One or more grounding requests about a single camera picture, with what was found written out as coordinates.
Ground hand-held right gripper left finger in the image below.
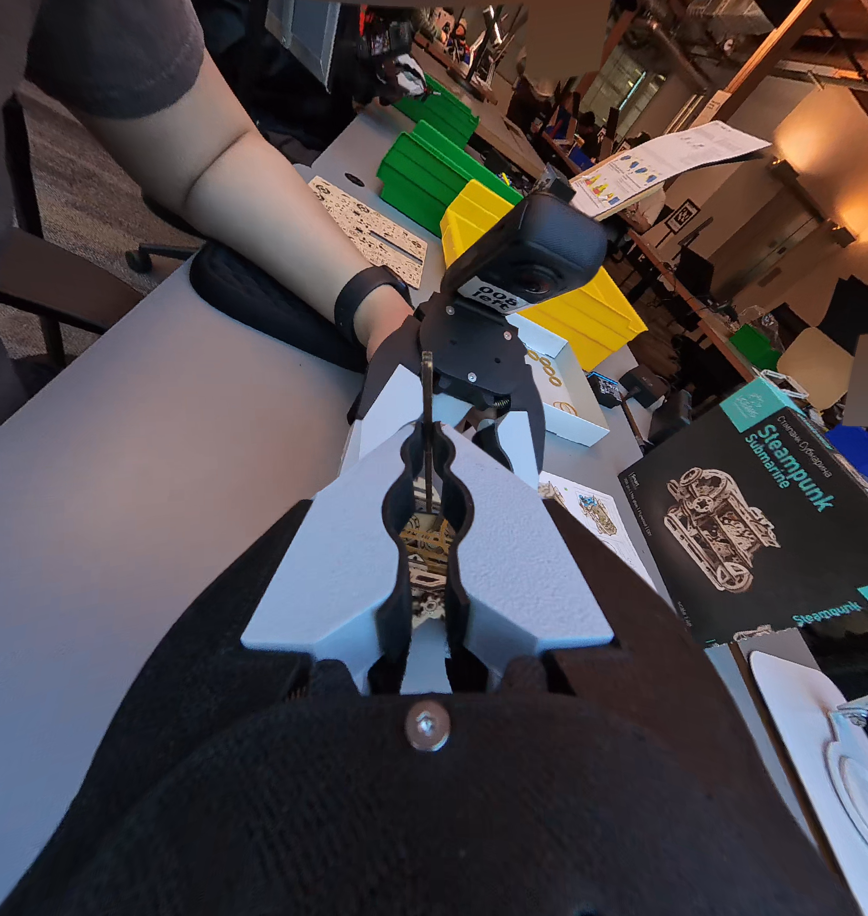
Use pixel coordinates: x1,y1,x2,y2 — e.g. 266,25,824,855
242,422,416,694

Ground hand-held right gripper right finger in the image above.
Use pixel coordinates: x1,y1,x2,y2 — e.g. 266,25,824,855
437,422,615,694

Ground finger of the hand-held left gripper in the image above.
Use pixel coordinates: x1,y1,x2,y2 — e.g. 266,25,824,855
345,315,436,473
468,358,548,492

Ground wooden mechanical model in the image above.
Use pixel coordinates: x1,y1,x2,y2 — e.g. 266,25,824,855
401,494,455,631

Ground person's left forearm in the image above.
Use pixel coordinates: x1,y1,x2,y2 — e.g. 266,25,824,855
76,53,415,359

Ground wooden parts sheet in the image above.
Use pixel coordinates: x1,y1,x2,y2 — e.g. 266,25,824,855
308,175,429,289

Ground black model kit box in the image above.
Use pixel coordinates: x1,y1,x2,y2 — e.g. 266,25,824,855
617,379,868,648

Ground person's left hand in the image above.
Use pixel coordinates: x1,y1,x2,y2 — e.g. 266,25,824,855
355,285,416,362

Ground white cardboard tray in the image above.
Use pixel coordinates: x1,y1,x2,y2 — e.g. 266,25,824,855
516,315,611,448

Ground loose rubber bands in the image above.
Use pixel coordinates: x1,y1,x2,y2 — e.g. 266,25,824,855
527,347,581,416

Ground assembly instruction sheet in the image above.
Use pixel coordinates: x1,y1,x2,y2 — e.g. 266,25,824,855
537,468,657,588

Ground yellow plastic bin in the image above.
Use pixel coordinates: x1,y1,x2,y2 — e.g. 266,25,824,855
466,179,649,337
439,204,631,373

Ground black wristband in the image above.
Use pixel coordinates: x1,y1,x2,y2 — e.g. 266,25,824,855
334,265,413,348

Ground black power adapter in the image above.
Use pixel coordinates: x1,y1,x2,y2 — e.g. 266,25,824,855
620,366,669,410

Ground black wrist rest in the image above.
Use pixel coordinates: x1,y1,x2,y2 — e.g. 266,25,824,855
189,239,369,375

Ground green plastic bin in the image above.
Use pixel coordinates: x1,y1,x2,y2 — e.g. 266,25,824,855
394,73,481,147
376,120,524,237

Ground illustrated poster board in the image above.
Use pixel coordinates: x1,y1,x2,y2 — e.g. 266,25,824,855
570,120,773,221

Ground white rounded board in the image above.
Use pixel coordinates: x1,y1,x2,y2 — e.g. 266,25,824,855
749,650,868,916

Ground grey computer monitor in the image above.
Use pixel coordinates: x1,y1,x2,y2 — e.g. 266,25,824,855
265,0,342,90

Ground brown chair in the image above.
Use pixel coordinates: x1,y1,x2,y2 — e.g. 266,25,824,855
0,93,148,369

